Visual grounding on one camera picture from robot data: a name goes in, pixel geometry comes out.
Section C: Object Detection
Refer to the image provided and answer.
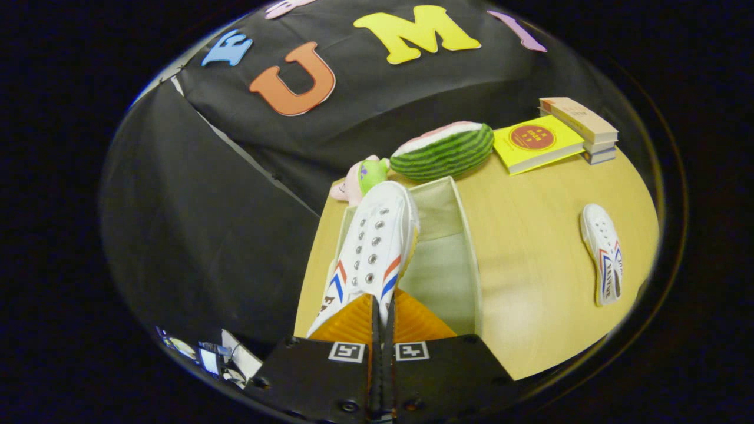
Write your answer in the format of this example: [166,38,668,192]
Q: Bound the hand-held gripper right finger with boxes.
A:
[382,289,513,424]

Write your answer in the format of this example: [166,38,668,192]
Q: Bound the pink and green plush toy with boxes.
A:
[330,155,391,207]

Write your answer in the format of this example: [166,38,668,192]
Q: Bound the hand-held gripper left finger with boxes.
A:
[244,293,378,424]

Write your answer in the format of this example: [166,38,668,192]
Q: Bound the beige fabric storage box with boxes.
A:
[336,175,484,337]

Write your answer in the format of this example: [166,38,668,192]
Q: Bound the white striped shoe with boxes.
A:
[580,203,624,307]
[306,181,421,338]

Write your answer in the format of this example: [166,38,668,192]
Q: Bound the yellow book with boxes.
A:
[493,115,586,176]

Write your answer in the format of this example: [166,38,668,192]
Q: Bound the beige book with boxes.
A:
[539,97,619,144]

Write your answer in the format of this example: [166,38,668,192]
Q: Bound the white papers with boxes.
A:
[156,326,264,390]

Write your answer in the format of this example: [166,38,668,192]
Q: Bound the watermelon slice plush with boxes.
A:
[389,121,495,181]

